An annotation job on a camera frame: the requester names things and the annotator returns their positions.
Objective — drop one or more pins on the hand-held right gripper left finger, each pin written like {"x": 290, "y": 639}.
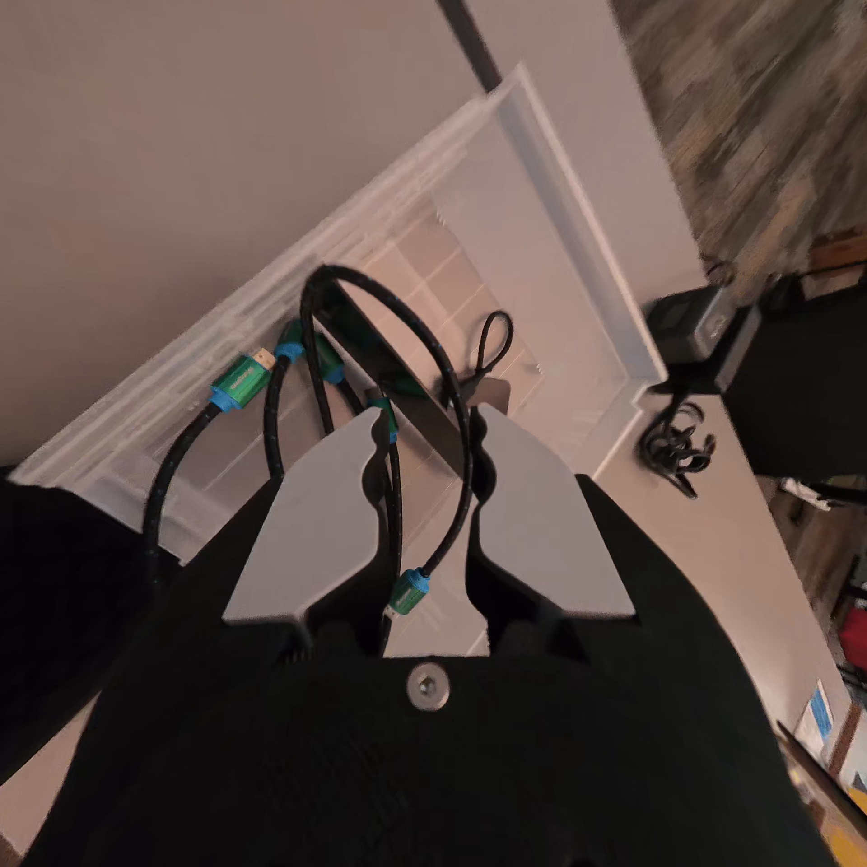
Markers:
{"x": 311, "y": 528}

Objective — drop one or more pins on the person's dark clothing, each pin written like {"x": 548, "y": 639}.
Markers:
{"x": 54, "y": 609}

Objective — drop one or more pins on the clear plastic bin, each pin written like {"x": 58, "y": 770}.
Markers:
{"x": 508, "y": 237}

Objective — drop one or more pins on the red storage bin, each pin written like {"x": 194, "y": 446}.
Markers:
{"x": 855, "y": 633}

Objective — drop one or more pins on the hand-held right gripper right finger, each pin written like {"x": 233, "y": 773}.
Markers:
{"x": 548, "y": 535}

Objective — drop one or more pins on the black office chair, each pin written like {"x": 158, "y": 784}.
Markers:
{"x": 799, "y": 393}

